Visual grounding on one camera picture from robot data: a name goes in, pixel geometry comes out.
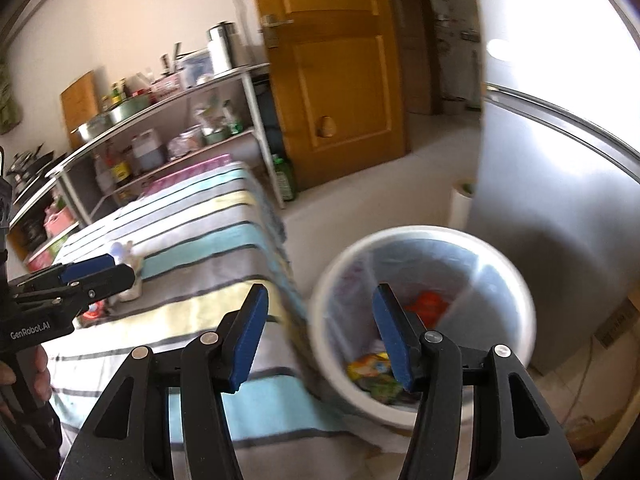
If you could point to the green pot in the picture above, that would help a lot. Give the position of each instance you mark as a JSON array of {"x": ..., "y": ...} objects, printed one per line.
[{"x": 129, "y": 108}]

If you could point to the left hand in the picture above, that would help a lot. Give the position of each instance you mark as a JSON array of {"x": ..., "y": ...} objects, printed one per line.
[{"x": 26, "y": 386}]

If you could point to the striped tablecloth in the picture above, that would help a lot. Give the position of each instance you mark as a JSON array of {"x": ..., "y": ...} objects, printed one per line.
[{"x": 204, "y": 242}]

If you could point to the white oil jug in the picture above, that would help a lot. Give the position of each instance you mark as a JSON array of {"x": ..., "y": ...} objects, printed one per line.
[{"x": 148, "y": 150}]

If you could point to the red plastic bag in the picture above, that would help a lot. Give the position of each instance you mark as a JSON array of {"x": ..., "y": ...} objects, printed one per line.
[{"x": 430, "y": 307}]

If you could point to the green snack bag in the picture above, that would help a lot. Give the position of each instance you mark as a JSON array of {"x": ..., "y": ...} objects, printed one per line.
[{"x": 385, "y": 389}]

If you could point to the cardboard box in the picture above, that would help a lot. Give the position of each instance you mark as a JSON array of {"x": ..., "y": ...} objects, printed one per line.
[{"x": 619, "y": 322}]

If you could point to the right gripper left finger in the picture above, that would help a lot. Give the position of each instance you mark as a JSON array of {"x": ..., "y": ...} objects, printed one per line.
[{"x": 126, "y": 435}]

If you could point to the green bottle on floor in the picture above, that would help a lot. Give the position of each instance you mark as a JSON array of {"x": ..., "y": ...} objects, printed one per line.
[{"x": 285, "y": 178}]

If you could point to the metal kitchen shelf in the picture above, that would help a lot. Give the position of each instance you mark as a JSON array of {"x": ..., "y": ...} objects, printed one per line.
[{"x": 168, "y": 118}]

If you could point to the clear storage box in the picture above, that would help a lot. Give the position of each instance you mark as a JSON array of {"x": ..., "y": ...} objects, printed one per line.
[{"x": 195, "y": 68}]

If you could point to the steel bowl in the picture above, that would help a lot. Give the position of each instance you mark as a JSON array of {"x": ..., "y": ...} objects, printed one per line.
[{"x": 90, "y": 130}]

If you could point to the silver refrigerator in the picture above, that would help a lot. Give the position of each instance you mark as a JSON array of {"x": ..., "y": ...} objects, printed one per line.
[{"x": 557, "y": 191}]

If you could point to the pink basket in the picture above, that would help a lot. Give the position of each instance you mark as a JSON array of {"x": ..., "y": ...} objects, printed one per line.
[{"x": 58, "y": 220}]

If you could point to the yellow snack wrapper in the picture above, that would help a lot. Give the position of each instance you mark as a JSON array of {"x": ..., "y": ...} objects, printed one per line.
[{"x": 370, "y": 365}]

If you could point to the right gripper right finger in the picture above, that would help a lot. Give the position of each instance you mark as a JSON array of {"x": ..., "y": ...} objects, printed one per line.
[{"x": 515, "y": 435}]

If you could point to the white paper roll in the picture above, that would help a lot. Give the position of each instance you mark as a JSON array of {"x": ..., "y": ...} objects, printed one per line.
[{"x": 461, "y": 199}]

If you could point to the wooden door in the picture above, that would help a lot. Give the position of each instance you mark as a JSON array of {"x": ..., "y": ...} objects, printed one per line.
[{"x": 336, "y": 80}]

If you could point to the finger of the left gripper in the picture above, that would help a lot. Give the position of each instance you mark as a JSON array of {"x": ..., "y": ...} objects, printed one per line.
[
  {"x": 78, "y": 295},
  {"x": 62, "y": 273}
]

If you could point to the wooden cutting board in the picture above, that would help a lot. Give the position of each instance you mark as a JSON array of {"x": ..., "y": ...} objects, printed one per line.
[{"x": 79, "y": 103}]

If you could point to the white electric kettle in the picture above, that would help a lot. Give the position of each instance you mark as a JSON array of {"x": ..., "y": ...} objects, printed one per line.
[{"x": 221, "y": 48}]

